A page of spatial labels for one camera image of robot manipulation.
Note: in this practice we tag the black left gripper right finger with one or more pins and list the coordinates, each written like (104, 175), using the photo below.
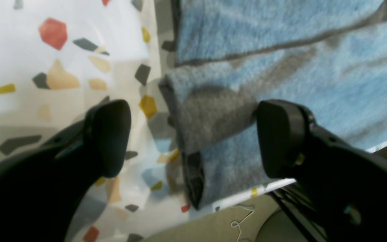
(347, 186)

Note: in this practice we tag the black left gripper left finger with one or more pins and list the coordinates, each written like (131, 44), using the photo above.
(41, 189)

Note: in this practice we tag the grey t-shirt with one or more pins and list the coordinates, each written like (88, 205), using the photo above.
(328, 55)

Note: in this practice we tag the white round stool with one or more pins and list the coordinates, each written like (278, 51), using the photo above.
(279, 228)

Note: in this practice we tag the terrazzo patterned white tablecloth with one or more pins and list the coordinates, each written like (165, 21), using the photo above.
(58, 58)

